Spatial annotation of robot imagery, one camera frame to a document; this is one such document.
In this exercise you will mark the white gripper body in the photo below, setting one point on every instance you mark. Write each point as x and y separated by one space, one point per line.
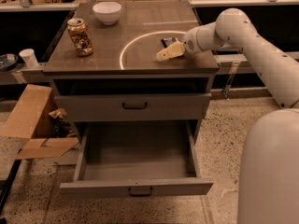
191 42

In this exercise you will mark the black drawer handle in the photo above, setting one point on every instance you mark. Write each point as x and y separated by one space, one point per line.
140 191
134 106

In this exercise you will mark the open grey lower drawer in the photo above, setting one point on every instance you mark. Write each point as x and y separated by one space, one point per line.
115 156

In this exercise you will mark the blue rxbar blueberry wrapper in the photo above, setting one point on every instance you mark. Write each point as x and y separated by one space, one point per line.
168 41

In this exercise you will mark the gold soda can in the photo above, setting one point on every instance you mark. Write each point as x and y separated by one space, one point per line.
79 34

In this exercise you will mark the grey drawer cabinet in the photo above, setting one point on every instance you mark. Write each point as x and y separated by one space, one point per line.
124 56

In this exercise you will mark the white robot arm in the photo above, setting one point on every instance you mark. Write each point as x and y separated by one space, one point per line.
269 169

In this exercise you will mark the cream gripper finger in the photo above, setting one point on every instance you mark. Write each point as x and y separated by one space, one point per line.
174 50

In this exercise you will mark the white paper cup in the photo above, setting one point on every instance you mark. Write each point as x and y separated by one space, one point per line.
29 57

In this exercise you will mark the black lower drawer handle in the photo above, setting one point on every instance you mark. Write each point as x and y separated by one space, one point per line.
140 191

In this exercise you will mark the closed grey upper drawer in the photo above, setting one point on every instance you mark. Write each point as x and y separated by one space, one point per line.
80 108

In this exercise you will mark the black upper drawer handle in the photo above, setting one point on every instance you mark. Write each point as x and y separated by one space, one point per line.
134 106

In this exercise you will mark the brown cardboard box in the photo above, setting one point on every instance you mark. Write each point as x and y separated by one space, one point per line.
30 119

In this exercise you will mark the white ceramic bowl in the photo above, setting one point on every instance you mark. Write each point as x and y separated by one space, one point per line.
107 12

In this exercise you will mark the dark round dish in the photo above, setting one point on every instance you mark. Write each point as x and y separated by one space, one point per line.
8 62

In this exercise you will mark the black floor bar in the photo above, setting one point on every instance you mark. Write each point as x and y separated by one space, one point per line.
5 185

